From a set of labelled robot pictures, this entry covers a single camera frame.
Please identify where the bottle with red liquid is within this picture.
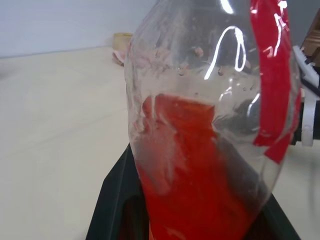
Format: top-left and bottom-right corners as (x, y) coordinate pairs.
(124, 0), (302, 240)

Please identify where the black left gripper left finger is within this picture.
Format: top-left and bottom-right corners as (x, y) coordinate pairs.
(86, 144), (151, 240)

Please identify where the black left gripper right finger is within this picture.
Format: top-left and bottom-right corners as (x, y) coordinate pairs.
(246, 193), (301, 240)

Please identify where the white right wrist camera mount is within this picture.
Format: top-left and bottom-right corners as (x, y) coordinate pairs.
(292, 45), (320, 147)

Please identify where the pink crumpled cloth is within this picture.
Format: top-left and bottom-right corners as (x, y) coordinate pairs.
(111, 46), (131, 67)

